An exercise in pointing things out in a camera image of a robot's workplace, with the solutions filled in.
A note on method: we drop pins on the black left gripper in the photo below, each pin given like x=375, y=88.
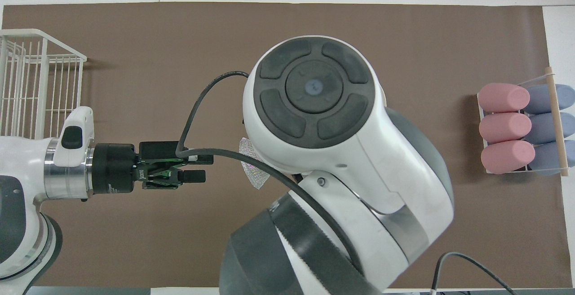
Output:
x=112, y=169

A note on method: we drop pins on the clear plastic bag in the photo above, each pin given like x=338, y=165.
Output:
x=256, y=176

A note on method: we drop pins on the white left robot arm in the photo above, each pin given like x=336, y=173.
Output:
x=22, y=165

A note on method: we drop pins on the brown table mat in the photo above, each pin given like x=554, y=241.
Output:
x=134, y=250

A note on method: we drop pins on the pink plastic cup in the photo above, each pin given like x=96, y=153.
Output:
x=505, y=156
x=503, y=127
x=502, y=97

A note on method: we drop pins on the blue plastic cup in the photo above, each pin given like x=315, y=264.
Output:
x=541, y=99
x=546, y=158
x=543, y=128

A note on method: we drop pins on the cup rack with wooden bar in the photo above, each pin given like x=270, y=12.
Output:
x=556, y=115

